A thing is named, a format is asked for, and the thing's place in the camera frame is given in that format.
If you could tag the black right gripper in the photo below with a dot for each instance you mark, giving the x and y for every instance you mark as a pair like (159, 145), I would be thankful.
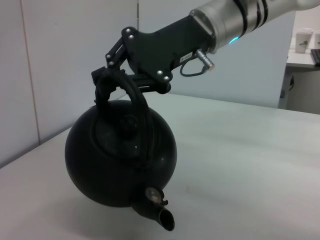
(160, 50)

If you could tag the black round teapot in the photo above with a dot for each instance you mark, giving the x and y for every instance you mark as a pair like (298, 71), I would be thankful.
(112, 162)

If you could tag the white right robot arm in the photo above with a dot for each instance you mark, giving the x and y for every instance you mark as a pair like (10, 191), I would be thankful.
(225, 25)

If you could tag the white background desk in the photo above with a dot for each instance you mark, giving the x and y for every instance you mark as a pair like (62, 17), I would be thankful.
(300, 59)

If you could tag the white paper cup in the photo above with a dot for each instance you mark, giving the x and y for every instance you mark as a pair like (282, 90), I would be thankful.
(317, 40)
(303, 41)

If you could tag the black keyboard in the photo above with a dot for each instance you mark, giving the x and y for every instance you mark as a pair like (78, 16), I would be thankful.
(316, 57)

